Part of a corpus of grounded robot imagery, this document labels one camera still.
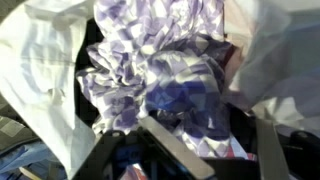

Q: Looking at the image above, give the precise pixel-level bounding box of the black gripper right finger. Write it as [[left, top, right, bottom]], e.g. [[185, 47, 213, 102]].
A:
[[256, 119, 290, 180]]

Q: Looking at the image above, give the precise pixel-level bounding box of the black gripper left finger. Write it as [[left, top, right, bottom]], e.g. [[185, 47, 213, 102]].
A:
[[139, 116, 215, 180]]

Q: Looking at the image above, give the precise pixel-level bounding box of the white plastic bag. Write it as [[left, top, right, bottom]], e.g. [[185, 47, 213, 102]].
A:
[[0, 0, 320, 180]]

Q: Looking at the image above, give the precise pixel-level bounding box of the purple checkered cloth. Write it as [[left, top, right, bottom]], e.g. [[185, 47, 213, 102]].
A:
[[77, 0, 230, 157]]

